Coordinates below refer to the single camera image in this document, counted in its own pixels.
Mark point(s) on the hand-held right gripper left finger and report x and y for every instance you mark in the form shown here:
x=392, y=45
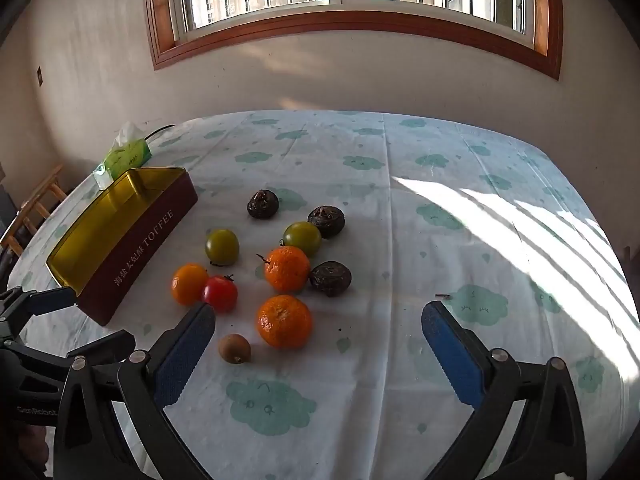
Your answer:
x=182, y=360

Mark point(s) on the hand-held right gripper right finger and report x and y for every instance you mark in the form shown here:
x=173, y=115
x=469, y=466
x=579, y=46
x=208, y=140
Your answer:
x=452, y=355

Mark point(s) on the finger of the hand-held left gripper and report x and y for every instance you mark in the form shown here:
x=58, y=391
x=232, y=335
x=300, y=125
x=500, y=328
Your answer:
x=52, y=300
x=107, y=344

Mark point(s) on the red tomato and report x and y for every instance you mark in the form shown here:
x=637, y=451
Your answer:
x=221, y=294

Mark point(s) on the orange tomato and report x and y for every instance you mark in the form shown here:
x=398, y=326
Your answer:
x=188, y=283

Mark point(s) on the maroon tin box gold inside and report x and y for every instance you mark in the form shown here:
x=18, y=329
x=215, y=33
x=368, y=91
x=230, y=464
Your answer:
x=135, y=255

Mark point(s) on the orange tangerine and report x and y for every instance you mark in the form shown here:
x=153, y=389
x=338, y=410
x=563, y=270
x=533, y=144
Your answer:
x=287, y=268
x=284, y=321

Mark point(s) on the green tomato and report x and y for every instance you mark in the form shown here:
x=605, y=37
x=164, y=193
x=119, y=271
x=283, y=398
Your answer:
x=302, y=238
x=222, y=246

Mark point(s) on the dark wrinkled passion fruit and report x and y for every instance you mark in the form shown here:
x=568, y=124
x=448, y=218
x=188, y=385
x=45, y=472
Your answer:
x=262, y=204
x=326, y=221
x=331, y=279

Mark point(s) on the brown kiwi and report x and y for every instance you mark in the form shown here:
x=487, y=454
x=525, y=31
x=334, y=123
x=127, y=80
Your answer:
x=234, y=348

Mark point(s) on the wooden chair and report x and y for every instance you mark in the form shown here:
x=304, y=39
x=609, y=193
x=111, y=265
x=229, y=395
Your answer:
x=37, y=200

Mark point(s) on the green tissue pack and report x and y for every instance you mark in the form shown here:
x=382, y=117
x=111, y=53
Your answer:
x=125, y=155

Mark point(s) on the white tablecloth green cloud print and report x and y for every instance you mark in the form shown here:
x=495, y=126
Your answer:
x=425, y=185

